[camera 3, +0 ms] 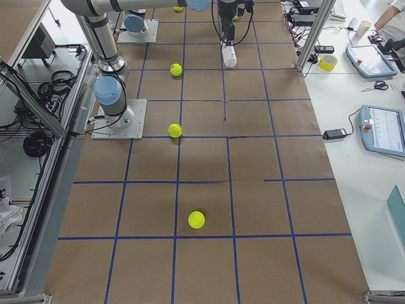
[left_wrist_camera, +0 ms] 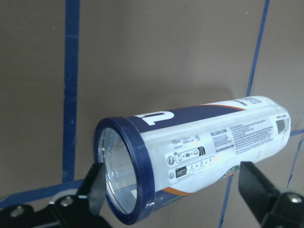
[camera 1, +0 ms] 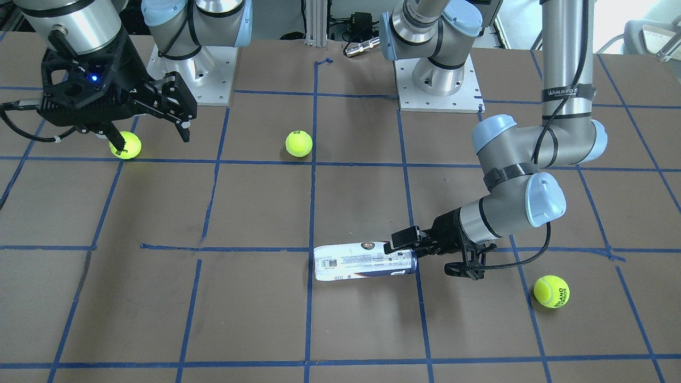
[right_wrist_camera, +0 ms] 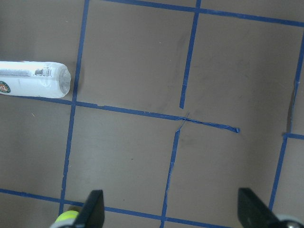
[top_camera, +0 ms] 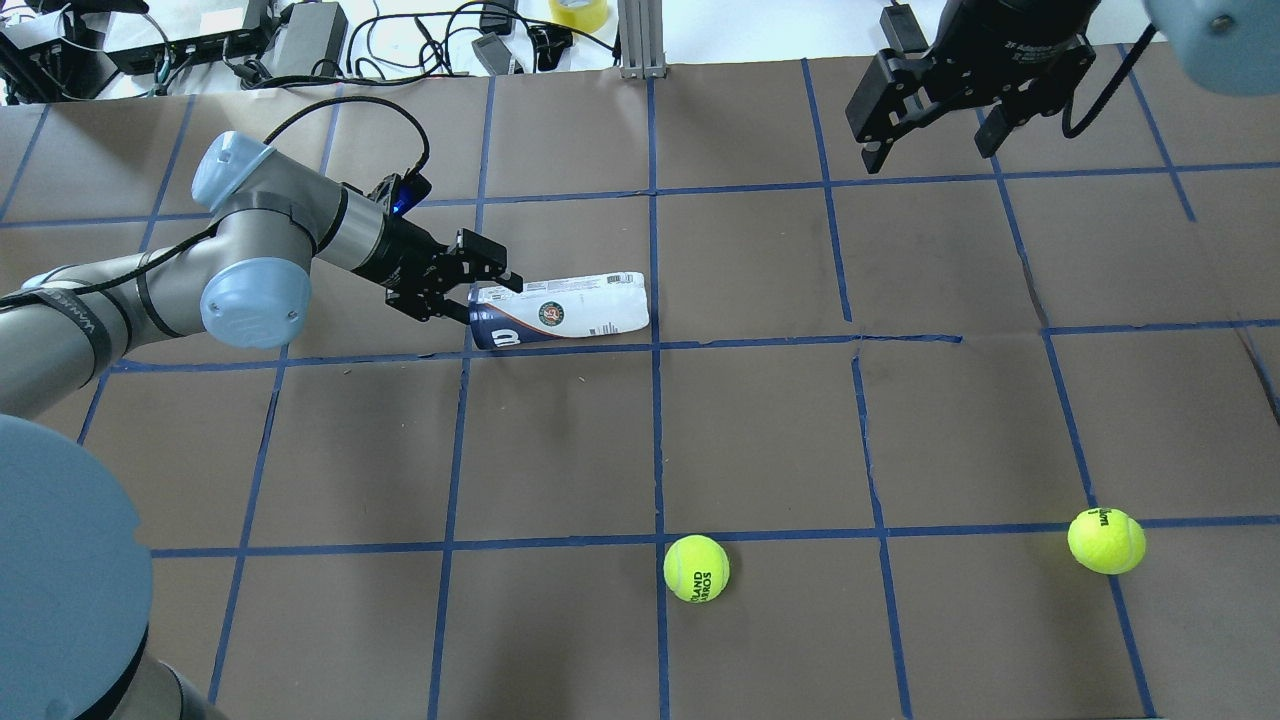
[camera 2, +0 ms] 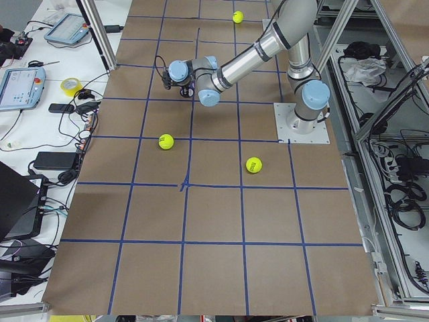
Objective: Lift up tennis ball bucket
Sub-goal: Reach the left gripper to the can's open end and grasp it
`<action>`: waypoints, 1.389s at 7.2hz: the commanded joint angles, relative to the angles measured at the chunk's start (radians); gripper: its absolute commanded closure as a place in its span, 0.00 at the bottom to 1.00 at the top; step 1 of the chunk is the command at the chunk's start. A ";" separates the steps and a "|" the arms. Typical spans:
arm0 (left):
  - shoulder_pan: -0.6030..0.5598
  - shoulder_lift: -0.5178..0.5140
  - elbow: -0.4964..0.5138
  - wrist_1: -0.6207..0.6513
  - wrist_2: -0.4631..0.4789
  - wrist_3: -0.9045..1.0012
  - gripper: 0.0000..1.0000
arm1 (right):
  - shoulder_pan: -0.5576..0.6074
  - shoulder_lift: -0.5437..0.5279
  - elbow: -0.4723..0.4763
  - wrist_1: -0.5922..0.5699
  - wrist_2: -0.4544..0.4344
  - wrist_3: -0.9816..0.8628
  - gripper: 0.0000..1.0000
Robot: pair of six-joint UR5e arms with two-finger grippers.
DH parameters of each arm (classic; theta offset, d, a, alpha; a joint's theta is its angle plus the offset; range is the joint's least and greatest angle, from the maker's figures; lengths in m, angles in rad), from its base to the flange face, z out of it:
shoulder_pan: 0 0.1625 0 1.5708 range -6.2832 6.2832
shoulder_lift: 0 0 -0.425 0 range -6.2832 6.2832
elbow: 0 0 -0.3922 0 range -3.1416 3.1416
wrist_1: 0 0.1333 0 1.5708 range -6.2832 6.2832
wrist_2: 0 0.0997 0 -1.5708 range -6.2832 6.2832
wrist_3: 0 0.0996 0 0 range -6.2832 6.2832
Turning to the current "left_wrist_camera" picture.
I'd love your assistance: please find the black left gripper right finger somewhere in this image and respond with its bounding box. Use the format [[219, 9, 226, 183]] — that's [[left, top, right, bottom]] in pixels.
[[238, 161, 304, 228]]

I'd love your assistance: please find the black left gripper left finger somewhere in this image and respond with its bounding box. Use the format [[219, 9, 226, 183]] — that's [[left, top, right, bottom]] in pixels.
[[49, 163, 106, 228]]

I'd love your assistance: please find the white blue tennis ball can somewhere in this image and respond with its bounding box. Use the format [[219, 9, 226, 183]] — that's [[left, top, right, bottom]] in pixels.
[[94, 96, 291, 225]]

